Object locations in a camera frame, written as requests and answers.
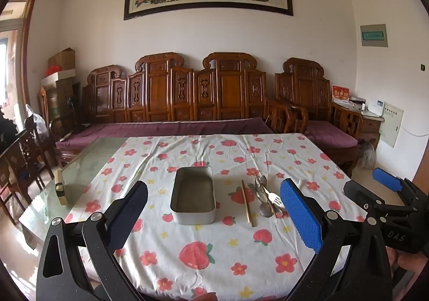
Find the small tan black box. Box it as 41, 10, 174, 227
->
55, 169, 67, 205

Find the purple sofa cushion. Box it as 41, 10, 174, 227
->
55, 117, 279, 151

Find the strawberry flower print tablecloth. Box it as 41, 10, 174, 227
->
65, 133, 367, 301

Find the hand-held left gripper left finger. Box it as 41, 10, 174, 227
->
36, 180, 149, 301

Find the brown cardboard box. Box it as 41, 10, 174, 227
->
48, 48, 76, 71

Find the wooden side table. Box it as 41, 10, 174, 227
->
335, 100, 384, 151

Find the grey wall electrical panel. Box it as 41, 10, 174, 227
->
382, 105, 405, 149

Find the green framed wall box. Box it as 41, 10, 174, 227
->
360, 24, 389, 48

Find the wooden door frame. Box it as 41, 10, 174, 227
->
14, 0, 39, 108

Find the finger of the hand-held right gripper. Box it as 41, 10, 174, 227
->
372, 168, 424, 208
343, 180, 416, 221

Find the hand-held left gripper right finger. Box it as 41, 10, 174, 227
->
280, 178, 393, 301

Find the carved wooden long sofa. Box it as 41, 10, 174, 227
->
50, 52, 294, 168

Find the wooden dining chair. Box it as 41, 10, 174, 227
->
0, 146, 45, 225
17, 123, 56, 181

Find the purple armchair cushion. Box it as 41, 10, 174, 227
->
303, 120, 358, 148

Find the dark storage cabinet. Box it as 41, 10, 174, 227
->
50, 80, 82, 129

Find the carved wooden armchair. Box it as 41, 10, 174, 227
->
275, 57, 364, 177

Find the wooden chopstick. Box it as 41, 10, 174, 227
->
242, 180, 251, 223
244, 186, 255, 228

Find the red desk calendar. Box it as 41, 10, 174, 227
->
332, 85, 349, 102

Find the white plastic bag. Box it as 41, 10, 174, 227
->
25, 104, 49, 141

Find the metal fork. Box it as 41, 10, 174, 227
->
262, 188, 284, 210

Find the grey floor bag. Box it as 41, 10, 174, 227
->
357, 141, 378, 169

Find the person's right hand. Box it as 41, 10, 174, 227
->
389, 249, 428, 288

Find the white flat box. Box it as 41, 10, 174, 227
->
41, 69, 77, 88

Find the rectangular metal tin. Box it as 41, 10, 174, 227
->
170, 167, 217, 225

